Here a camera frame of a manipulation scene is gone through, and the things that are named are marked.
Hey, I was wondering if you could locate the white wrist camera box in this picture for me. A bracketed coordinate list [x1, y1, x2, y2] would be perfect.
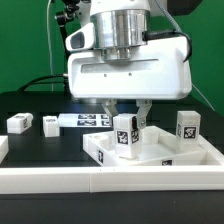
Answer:
[65, 23, 95, 52]

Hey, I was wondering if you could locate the thin white cable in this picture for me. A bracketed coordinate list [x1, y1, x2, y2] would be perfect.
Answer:
[46, 0, 55, 92]

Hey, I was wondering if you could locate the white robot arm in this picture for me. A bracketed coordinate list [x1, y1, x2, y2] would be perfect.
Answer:
[66, 0, 202, 129]

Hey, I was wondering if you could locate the black cable bundle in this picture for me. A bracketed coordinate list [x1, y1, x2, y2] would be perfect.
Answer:
[18, 74, 69, 92]

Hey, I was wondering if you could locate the white sheet with tags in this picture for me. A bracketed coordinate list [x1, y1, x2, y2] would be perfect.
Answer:
[58, 113, 110, 127]

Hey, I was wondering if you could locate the white square table top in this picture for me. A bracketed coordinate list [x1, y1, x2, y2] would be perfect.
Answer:
[83, 126, 224, 167]

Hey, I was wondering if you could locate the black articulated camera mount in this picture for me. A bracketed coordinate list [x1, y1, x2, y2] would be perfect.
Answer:
[55, 0, 80, 58]

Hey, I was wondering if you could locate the white U-shaped fence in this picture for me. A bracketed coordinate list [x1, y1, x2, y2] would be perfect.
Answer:
[0, 134, 224, 195]

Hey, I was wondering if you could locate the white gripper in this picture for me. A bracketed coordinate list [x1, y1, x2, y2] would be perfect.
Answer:
[68, 37, 192, 129]

